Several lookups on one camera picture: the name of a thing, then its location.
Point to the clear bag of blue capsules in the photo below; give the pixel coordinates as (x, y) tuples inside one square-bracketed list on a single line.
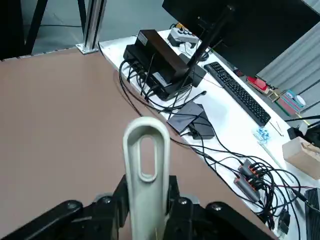
[(262, 133)]

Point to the flat grey box device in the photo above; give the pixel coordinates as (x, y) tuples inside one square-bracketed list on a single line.
[(185, 117)]

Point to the pale green plastic dustpan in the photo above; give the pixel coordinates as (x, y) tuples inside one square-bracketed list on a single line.
[(147, 200)]

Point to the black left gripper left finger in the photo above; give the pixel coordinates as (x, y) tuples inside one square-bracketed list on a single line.
[(75, 220)]

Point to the wide black computer box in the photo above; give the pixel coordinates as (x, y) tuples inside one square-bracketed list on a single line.
[(135, 56)]

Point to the black computer monitor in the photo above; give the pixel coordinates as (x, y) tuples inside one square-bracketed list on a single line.
[(262, 30)]

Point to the black tripod legs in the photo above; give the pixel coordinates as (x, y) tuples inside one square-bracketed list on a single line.
[(35, 27)]

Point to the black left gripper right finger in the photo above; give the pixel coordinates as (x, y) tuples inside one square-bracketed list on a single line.
[(200, 222)]

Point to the long black computer box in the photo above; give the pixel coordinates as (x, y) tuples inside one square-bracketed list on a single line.
[(160, 52)]

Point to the grey button controller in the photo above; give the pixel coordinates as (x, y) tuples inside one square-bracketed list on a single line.
[(181, 35)]

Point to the colourful striped box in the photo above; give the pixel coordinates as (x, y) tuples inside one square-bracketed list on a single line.
[(291, 102)]

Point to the black power brick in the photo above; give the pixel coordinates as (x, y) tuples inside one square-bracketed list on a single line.
[(203, 127)]

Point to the red flat object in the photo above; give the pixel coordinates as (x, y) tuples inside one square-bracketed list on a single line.
[(257, 82)]

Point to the ribbed metal heat sink box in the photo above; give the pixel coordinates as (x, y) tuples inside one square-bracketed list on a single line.
[(313, 212)]

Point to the black monitor stand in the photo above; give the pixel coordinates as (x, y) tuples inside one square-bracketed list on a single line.
[(212, 37)]

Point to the brown cardboard box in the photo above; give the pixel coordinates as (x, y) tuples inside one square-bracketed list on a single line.
[(300, 157)]

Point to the black keyboard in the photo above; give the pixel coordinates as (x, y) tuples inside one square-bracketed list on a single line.
[(237, 92)]

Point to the aluminium frame post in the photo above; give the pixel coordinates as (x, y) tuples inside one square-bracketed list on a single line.
[(92, 25)]

